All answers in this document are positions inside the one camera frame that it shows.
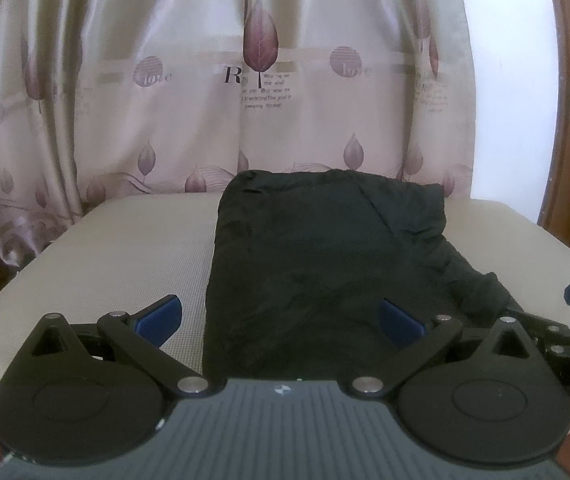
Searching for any beige padded table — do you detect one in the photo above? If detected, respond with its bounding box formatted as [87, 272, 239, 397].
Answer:
[0, 192, 570, 441]

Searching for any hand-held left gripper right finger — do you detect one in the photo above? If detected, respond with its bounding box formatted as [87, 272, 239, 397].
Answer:
[350, 297, 534, 401]

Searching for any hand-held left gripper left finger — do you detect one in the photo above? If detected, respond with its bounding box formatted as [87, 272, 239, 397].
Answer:
[27, 294, 211, 399]

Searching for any black jacket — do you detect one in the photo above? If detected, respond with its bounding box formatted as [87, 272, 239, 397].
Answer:
[204, 169, 532, 387]

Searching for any leaf print curtain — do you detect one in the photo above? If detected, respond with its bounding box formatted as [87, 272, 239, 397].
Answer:
[0, 0, 482, 271]

